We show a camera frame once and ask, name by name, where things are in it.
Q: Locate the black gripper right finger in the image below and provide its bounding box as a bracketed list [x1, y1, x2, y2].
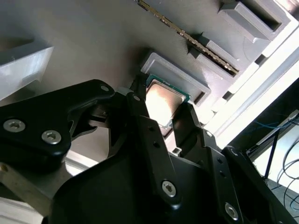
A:
[171, 102, 295, 224]

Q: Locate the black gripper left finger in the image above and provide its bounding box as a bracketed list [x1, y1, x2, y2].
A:
[0, 74, 185, 206]

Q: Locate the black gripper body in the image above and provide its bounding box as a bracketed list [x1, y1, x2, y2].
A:
[43, 151, 222, 224]

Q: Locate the CPU silver top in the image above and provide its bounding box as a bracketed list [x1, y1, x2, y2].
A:
[144, 74, 192, 129]

